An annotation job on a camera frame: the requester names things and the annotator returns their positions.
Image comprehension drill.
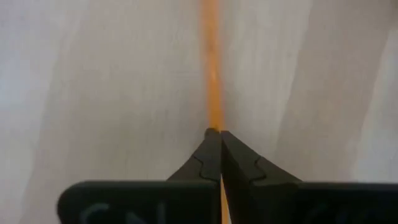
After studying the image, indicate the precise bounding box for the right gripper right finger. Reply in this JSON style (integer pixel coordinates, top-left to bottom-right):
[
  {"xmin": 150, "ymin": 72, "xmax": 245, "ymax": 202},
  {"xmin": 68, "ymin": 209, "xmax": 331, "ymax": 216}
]
[{"xmin": 221, "ymin": 131, "xmax": 398, "ymax": 224}]

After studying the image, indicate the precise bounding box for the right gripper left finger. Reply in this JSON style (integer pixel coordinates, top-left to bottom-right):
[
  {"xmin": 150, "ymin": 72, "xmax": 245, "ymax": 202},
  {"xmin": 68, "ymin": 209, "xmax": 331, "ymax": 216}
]
[{"xmin": 57, "ymin": 128, "xmax": 222, "ymax": 224}]

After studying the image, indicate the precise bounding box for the yellow pencil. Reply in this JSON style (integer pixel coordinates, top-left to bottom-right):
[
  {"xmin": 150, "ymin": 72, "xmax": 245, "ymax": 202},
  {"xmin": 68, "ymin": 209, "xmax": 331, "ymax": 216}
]
[{"xmin": 198, "ymin": 0, "xmax": 230, "ymax": 224}]

